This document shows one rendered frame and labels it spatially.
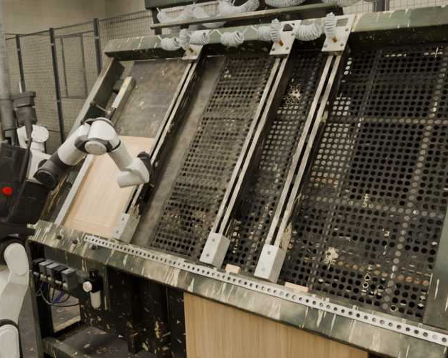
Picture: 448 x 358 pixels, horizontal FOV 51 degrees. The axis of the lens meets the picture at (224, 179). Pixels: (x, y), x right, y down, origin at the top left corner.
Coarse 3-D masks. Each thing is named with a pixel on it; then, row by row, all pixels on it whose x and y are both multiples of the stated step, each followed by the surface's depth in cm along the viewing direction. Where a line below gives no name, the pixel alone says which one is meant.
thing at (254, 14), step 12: (252, 12) 213; (264, 12) 209; (276, 12) 205; (288, 12) 203; (300, 12) 200; (156, 24) 248; (168, 24) 243; (180, 24) 239; (192, 24) 235; (312, 24) 197; (192, 36) 235; (204, 36) 237; (228, 36) 222; (264, 36) 211; (300, 36) 201; (312, 36) 198; (168, 48) 248
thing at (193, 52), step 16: (208, 32) 249; (192, 48) 249; (192, 64) 250; (192, 80) 246; (176, 96) 243; (192, 96) 247; (176, 112) 239; (160, 128) 238; (176, 128) 240; (160, 144) 233; (160, 160) 233; (144, 192) 227; (128, 208) 225; (128, 224) 220; (128, 240) 221
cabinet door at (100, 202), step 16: (128, 144) 254; (144, 144) 247; (96, 160) 262; (112, 160) 255; (96, 176) 255; (112, 176) 249; (80, 192) 255; (96, 192) 249; (112, 192) 243; (128, 192) 237; (80, 208) 250; (96, 208) 243; (112, 208) 237; (64, 224) 250; (80, 224) 243; (96, 224) 237; (112, 224) 232
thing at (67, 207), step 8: (128, 88) 276; (120, 96) 274; (128, 96) 277; (112, 104) 274; (120, 104) 273; (120, 112) 273; (112, 120) 269; (88, 160) 262; (88, 168) 260; (80, 176) 258; (80, 184) 256; (72, 192) 256; (72, 200) 253; (64, 208) 253; (64, 216) 250
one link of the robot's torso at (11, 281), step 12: (12, 252) 193; (24, 252) 197; (12, 264) 193; (24, 264) 198; (0, 276) 199; (12, 276) 195; (24, 276) 199; (0, 288) 195; (12, 288) 197; (24, 288) 201; (0, 300) 194; (12, 300) 199; (0, 312) 195; (12, 312) 199; (0, 324) 194; (12, 324) 198
